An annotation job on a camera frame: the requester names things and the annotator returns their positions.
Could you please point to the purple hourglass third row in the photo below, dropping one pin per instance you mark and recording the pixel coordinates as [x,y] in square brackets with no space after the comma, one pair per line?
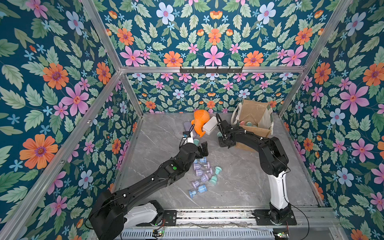
[200,172]

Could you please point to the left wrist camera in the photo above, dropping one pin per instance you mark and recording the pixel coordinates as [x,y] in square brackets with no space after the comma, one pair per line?
[187,137]

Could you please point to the purple hourglass centre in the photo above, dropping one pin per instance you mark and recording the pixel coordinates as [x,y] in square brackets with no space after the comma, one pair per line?
[204,178]

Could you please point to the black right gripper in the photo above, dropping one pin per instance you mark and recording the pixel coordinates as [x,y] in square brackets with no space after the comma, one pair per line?
[223,135]

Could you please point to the jute canvas tote bag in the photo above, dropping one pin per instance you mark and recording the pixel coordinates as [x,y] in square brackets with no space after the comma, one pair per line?
[260,114]

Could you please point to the black wall hook rail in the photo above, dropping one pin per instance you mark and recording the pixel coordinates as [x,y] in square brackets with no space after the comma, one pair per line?
[211,70]

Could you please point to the purple hourglass second row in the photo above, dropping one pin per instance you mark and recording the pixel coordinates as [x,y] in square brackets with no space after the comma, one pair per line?
[200,166]

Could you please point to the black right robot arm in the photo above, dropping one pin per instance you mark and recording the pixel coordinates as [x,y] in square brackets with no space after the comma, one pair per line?
[273,161]

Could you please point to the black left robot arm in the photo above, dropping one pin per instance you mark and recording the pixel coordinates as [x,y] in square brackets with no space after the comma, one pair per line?
[107,217]

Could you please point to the blue hourglass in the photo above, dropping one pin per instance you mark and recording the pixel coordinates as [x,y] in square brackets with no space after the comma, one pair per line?
[201,189]
[201,161]

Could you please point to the orange plush toy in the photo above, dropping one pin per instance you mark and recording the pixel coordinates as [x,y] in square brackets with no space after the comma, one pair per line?
[201,117]

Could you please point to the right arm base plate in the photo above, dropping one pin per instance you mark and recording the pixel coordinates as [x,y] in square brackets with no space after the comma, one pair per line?
[274,218]

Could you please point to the white rectangular box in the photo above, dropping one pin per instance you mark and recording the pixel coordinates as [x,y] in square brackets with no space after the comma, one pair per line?
[210,126]

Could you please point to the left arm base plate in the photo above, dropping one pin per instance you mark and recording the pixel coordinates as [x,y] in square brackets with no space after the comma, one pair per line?
[169,216]

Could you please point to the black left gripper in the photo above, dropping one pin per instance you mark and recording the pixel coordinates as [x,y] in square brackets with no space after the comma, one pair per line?
[204,150]

